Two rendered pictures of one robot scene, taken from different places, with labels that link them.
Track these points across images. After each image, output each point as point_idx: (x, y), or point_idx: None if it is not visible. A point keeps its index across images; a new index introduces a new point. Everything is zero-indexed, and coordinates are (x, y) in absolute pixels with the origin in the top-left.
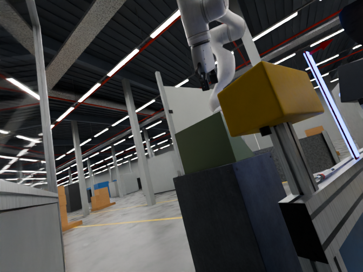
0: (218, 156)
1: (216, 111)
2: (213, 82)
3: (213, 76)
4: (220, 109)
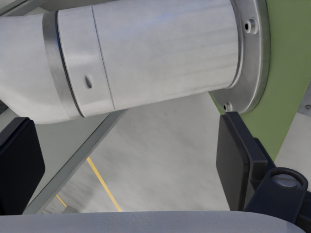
0: None
1: (73, 99)
2: (36, 156)
3: (9, 180)
4: (58, 84)
